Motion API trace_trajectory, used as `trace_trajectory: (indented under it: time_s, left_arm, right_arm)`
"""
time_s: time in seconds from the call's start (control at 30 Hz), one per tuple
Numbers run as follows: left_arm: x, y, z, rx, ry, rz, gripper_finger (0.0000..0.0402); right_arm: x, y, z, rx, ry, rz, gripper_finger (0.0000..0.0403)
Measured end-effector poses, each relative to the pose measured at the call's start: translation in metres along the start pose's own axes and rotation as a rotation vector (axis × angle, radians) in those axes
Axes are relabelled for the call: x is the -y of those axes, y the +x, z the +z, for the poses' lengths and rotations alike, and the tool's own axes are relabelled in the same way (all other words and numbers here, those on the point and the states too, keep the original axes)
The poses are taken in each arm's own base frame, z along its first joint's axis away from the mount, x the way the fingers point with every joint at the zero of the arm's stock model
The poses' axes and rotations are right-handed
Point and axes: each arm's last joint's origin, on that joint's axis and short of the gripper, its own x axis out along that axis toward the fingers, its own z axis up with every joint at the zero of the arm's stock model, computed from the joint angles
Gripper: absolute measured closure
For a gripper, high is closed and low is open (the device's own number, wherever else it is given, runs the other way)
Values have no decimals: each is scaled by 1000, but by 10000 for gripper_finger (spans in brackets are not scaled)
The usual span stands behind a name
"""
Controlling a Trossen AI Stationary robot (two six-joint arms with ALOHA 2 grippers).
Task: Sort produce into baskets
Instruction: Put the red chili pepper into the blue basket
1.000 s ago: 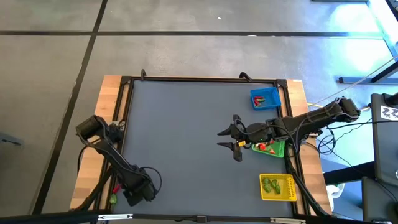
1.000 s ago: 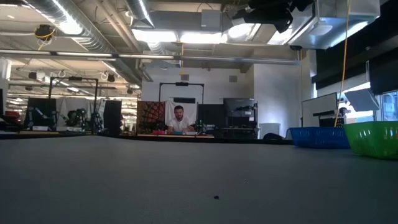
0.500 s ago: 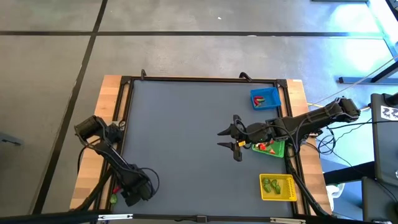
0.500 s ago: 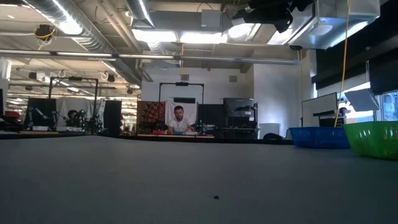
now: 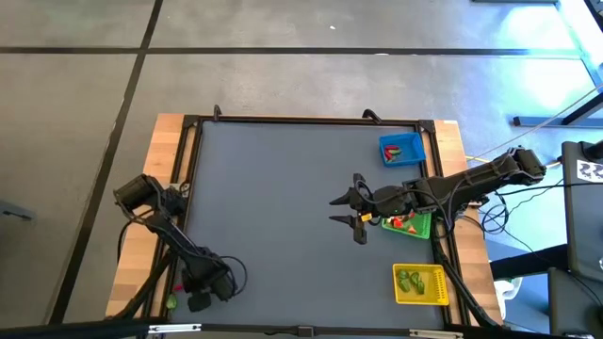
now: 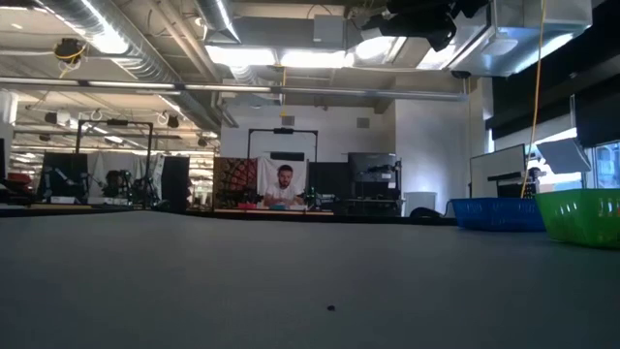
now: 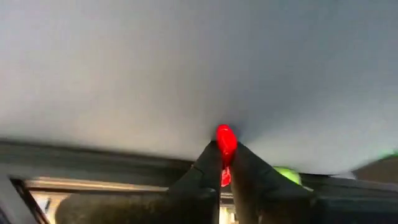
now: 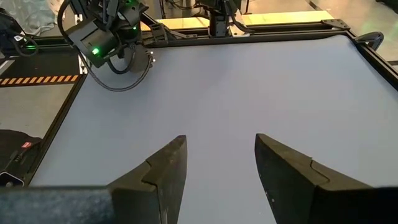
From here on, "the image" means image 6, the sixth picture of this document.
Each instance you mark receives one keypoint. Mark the gray ceiling box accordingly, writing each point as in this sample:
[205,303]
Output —
[328,28]

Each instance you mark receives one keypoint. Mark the long ceiling pipe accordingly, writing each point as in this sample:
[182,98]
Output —
[315,90]

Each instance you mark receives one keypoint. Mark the ceiling light panel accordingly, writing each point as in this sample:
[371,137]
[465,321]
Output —
[281,57]

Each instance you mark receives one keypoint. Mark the whiteboard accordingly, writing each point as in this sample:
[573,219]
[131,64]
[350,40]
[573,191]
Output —
[496,167]

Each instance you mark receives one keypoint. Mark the black backdrop stand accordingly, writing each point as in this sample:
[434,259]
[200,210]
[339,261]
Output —
[283,130]

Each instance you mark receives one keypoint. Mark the black standing desk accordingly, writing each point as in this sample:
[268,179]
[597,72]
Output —
[508,178]

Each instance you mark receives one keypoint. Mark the white bin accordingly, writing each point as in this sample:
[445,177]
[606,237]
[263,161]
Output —
[420,203]

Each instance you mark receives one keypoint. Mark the gray tilted panel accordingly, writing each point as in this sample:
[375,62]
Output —
[564,155]

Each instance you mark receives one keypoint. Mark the blue plastic basket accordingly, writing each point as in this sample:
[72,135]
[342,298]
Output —
[494,215]

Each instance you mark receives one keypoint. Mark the gadget with green lights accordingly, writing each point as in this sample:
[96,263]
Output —
[312,198]

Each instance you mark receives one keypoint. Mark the white hanging cloth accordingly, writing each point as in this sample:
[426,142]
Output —
[266,172]

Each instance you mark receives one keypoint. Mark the person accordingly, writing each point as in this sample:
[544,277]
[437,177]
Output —
[283,191]

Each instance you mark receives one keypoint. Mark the patterned hanging cloth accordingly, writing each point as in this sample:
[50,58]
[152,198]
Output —
[235,181]

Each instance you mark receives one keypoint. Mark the green plastic basket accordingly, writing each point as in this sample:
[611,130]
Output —
[581,218]

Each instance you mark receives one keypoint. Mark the gray table mat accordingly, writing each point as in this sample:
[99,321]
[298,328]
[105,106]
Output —
[310,291]

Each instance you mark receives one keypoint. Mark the black upright panel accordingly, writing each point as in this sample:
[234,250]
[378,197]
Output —
[175,184]

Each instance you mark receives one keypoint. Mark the black background robot arms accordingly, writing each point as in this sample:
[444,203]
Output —
[121,186]

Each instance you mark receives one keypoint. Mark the black monitor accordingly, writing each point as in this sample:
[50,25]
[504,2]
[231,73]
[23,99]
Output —
[63,169]

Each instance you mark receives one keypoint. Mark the red object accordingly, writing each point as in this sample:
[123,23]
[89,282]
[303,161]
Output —
[19,180]

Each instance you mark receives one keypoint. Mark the rectangular silver duct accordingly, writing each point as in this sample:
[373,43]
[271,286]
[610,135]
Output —
[508,48]

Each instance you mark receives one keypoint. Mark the black stand frame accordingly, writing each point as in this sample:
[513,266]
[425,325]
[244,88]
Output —
[77,140]

